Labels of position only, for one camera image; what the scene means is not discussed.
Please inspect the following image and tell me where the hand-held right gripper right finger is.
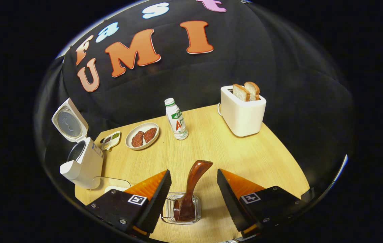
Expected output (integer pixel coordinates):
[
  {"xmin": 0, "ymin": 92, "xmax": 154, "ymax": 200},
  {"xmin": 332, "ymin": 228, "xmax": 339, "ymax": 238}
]
[{"xmin": 217, "ymin": 168, "xmax": 308, "ymax": 238}]

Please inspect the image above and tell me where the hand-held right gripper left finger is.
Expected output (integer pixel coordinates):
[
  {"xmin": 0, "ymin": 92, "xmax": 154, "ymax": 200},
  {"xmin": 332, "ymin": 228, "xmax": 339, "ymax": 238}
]
[{"xmin": 85, "ymin": 169, "xmax": 172, "ymax": 237}]

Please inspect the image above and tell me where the metal wire chopstick holder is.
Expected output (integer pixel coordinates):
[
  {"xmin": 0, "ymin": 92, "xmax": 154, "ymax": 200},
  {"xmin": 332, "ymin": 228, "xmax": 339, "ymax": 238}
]
[{"xmin": 160, "ymin": 192, "xmax": 202, "ymax": 225}]

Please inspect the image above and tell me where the brown wooden spoon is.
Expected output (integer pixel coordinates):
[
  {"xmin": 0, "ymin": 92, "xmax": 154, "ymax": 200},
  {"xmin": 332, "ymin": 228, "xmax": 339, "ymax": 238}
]
[{"xmin": 173, "ymin": 160, "xmax": 213, "ymax": 222}]

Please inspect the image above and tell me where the clear container of rice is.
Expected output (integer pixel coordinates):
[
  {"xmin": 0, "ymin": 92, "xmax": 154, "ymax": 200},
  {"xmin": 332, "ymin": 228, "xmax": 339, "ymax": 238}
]
[{"xmin": 90, "ymin": 176, "xmax": 132, "ymax": 203}]

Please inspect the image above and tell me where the white rice cooker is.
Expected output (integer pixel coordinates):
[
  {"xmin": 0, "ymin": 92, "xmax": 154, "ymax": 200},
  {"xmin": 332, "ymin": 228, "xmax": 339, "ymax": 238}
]
[{"xmin": 51, "ymin": 98, "xmax": 104, "ymax": 189}]

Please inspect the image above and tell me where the white round plate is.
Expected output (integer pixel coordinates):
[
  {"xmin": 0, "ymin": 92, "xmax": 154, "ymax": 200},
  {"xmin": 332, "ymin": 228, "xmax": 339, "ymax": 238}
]
[{"xmin": 125, "ymin": 122, "xmax": 160, "ymax": 150}]

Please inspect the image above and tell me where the red meat piece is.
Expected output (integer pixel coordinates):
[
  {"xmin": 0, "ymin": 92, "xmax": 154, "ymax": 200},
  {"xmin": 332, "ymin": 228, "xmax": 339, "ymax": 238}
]
[
  {"xmin": 143, "ymin": 127, "xmax": 157, "ymax": 143},
  {"xmin": 131, "ymin": 131, "xmax": 145, "ymax": 147}
]

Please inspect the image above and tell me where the small white seasoning dish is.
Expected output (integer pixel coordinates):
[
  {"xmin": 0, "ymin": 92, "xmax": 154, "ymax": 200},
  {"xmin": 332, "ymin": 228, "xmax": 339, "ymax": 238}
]
[{"xmin": 100, "ymin": 131, "xmax": 121, "ymax": 151}]

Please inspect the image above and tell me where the white milk bottle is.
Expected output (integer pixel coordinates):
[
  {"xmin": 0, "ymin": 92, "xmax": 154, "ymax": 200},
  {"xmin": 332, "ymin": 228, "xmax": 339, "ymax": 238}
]
[{"xmin": 164, "ymin": 98, "xmax": 189, "ymax": 140}]

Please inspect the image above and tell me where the white toaster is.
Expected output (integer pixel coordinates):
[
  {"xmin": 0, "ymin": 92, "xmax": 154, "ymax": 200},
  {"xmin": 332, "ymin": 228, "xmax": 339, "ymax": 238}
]
[{"xmin": 218, "ymin": 85, "xmax": 267, "ymax": 137}]

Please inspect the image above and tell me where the black backdrop cloth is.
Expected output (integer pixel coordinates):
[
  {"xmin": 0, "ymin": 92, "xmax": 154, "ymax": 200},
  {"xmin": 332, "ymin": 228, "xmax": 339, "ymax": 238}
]
[{"xmin": 36, "ymin": 0, "xmax": 355, "ymax": 189}]

